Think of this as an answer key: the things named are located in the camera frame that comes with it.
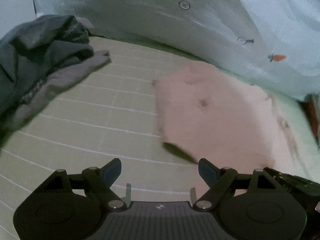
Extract pink pants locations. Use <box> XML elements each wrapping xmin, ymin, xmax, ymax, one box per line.
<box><xmin>152</xmin><ymin>61</ymin><xmax>300</xmax><ymax>198</ymax></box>

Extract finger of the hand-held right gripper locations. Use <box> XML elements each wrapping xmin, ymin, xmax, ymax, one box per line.
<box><xmin>264</xmin><ymin>167</ymin><xmax>304</xmax><ymax>193</ymax></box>

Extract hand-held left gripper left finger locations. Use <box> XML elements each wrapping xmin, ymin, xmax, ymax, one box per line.
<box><xmin>37</xmin><ymin>158</ymin><xmax>129</xmax><ymax>212</ymax></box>

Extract carrot print quilt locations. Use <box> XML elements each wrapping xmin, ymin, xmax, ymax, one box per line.
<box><xmin>31</xmin><ymin>0</ymin><xmax>320</xmax><ymax>102</ymax></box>

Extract green grid bed sheet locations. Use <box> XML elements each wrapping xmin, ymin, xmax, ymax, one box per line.
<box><xmin>0</xmin><ymin>36</ymin><xmax>320</xmax><ymax>240</ymax></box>

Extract red cloth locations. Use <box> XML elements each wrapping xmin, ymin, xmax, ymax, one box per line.
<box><xmin>306</xmin><ymin>94</ymin><xmax>320</xmax><ymax>143</ymax></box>

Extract blue denim jeans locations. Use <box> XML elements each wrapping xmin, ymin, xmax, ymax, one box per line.
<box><xmin>0</xmin><ymin>14</ymin><xmax>94</xmax><ymax>85</ymax></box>

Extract grey shirt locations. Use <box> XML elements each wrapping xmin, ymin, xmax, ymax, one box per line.
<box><xmin>0</xmin><ymin>50</ymin><xmax>112</xmax><ymax>140</ymax></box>

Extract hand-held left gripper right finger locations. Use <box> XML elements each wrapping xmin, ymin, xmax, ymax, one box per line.
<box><xmin>192</xmin><ymin>158</ymin><xmax>283</xmax><ymax>212</ymax></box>

